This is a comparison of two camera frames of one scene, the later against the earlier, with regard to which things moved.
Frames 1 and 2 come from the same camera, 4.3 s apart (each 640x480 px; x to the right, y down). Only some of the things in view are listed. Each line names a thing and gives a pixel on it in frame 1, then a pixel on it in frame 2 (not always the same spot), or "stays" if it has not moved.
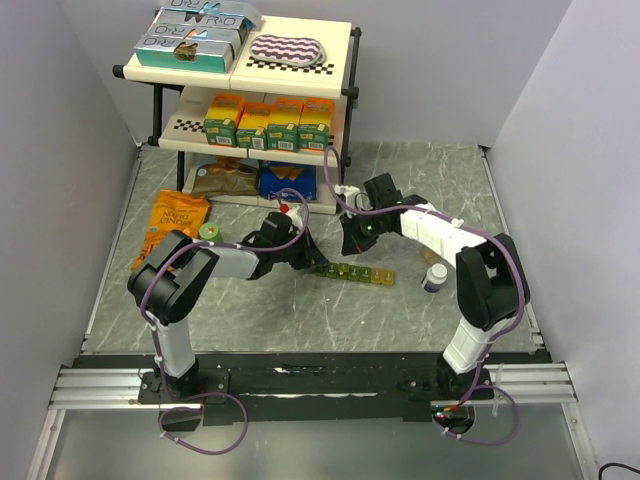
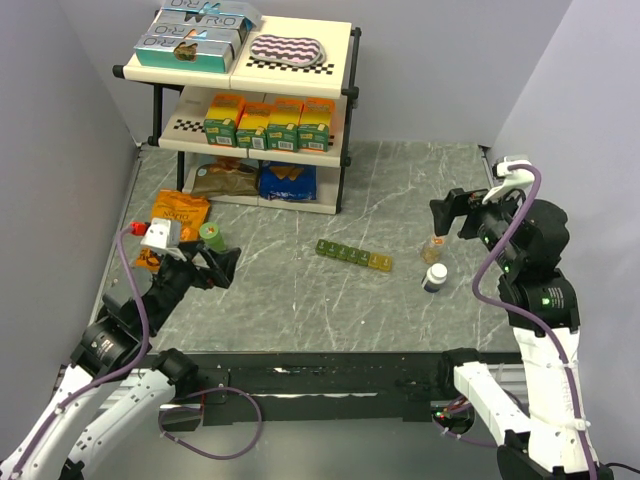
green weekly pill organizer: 359,274 → 374,260
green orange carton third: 282,128 stays
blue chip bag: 275,176 stays
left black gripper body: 294,254 → 174,277
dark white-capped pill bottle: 435,276 stays
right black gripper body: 364,229 → 490,221
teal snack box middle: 232,35 stays
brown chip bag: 226,177 stays
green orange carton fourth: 313,131 stays
